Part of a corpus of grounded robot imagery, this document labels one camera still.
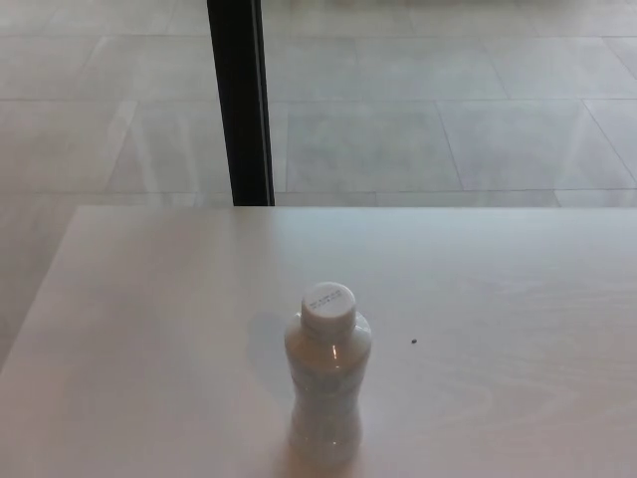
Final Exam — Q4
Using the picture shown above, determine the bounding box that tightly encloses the white bottle cap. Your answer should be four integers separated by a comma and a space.
300, 281, 358, 330

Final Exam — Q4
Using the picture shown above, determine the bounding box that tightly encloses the clear plastic bottle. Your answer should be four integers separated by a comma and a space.
283, 314, 373, 461

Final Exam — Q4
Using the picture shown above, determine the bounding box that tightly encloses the black window frame post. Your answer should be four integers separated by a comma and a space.
206, 0, 276, 207

